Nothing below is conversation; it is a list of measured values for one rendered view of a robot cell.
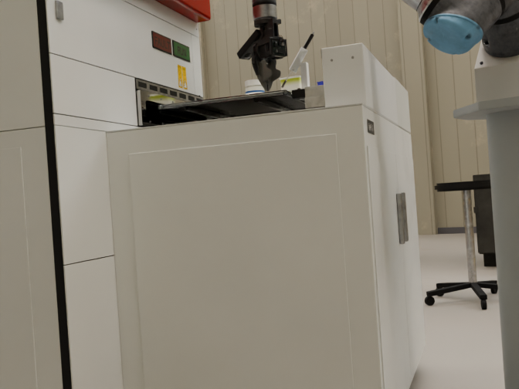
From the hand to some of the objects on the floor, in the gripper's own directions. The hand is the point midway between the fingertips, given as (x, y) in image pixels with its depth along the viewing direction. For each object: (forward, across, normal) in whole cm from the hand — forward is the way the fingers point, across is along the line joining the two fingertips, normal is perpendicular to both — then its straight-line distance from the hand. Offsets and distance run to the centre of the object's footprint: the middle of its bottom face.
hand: (265, 87), depth 206 cm
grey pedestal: (+97, +19, -83) cm, 130 cm away
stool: (+97, +181, +41) cm, 210 cm away
